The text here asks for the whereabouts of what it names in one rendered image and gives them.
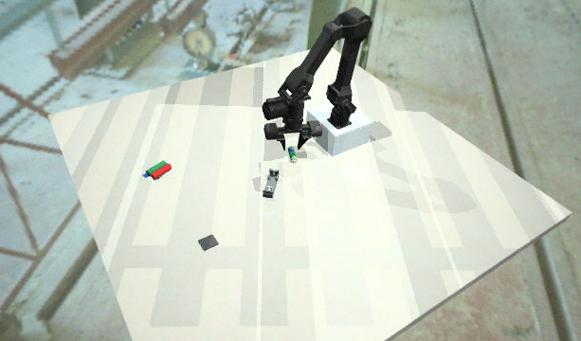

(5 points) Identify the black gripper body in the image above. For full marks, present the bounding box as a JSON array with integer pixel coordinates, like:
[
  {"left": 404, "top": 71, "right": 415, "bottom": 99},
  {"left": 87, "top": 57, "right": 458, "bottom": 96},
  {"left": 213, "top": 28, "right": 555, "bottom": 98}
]
[{"left": 263, "top": 115, "right": 322, "bottom": 140}]

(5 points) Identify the green cylindrical battery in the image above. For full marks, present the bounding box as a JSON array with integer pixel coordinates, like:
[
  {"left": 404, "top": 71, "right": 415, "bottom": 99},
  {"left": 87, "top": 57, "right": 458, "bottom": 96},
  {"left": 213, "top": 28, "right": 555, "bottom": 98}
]
[{"left": 288, "top": 146, "right": 297, "bottom": 163}]

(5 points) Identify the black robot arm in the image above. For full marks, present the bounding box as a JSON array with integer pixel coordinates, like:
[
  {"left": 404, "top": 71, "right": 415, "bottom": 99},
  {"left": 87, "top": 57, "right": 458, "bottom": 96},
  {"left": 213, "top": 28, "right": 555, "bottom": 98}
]
[{"left": 263, "top": 8, "right": 372, "bottom": 130}]

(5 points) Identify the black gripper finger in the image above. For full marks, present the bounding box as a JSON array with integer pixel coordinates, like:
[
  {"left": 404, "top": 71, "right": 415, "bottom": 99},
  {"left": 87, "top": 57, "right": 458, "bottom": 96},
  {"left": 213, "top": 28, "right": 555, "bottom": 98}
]
[
  {"left": 276, "top": 137, "right": 285, "bottom": 151},
  {"left": 298, "top": 133, "right": 312, "bottom": 150}
]

